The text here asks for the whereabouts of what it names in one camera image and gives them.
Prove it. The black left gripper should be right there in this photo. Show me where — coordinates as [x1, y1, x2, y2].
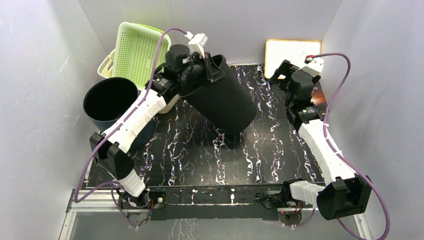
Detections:
[178, 52, 225, 85]

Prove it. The black ribbed bucket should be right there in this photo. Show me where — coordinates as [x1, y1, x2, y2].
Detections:
[180, 63, 257, 135]

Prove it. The white perforated strainer basket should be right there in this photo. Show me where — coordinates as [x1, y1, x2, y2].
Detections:
[111, 22, 158, 90]

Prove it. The dark blue large bucket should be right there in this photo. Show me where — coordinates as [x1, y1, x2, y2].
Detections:
[83, 77, 140, 132]

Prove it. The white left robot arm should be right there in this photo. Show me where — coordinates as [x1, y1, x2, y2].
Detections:
[90, 44, 227, 208]

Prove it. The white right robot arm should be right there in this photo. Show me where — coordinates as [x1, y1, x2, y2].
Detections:
[266, 58, 372, 220]

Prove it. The dark paperback book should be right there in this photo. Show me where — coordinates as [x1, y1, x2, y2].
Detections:
[311, 82, 328, 116]

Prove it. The green plastic basin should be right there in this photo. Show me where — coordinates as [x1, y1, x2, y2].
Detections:
[136, 23, 172, 48]

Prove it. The cream perforated storage basket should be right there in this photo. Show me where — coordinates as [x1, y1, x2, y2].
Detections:
[97, 49, 115, 80]

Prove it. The small whiteboard wooden frame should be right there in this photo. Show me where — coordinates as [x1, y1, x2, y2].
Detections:
[263, 39, 322, 79]

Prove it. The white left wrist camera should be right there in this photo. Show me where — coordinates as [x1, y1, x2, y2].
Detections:
[184, 31, 208, 58]

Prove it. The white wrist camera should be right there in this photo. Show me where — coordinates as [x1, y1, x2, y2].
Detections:
[301, 55, 325, 77]
[184, 31, 208, 58]

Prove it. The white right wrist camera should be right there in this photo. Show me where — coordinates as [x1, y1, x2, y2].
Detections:
[301, 55, 325, 77]

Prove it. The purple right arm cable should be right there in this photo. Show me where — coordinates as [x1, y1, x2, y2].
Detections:
[294, 52, 392, 240]

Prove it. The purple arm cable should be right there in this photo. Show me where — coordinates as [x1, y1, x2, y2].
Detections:
[294, 52, 392, 240]
[73, 27, 196, 229]

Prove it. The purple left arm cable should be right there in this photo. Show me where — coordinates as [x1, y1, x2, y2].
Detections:
[73, 27, 196, 229]

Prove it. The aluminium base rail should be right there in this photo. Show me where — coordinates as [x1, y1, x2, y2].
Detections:
[59, 185, 371, 240]

